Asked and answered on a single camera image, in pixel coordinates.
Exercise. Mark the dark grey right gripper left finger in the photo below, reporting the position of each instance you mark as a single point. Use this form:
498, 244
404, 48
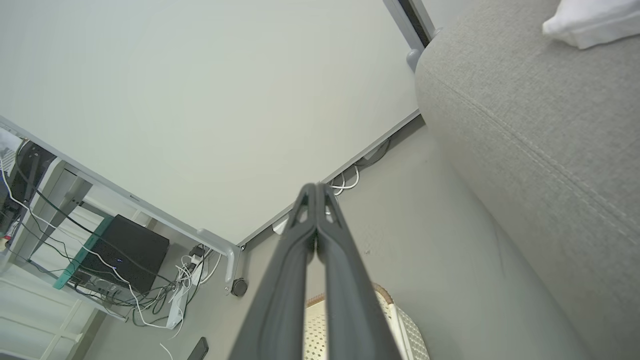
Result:
280, 300

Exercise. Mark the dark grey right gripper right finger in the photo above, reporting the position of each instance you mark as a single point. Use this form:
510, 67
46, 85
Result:
350, 310

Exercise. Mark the perforated cream laundry basket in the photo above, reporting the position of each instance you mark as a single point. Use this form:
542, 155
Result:
410, 335

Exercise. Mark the black smartphone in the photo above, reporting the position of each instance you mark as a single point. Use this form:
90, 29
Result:
199, 349

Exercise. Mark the white power strip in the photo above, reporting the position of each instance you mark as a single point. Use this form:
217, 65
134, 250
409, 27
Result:
181, 300

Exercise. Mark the black computer box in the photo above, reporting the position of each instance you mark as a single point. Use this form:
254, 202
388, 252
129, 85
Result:
130, 250

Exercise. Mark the teal shelf board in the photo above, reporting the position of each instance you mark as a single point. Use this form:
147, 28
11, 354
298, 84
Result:
82, 252

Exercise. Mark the grey fabric sofa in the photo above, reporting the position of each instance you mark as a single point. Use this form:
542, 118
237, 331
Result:
550, 150

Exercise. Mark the white cloth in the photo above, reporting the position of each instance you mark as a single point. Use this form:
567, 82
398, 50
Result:
595, 22

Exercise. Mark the white desk frame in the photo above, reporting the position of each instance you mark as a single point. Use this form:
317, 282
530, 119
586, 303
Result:
65, 187

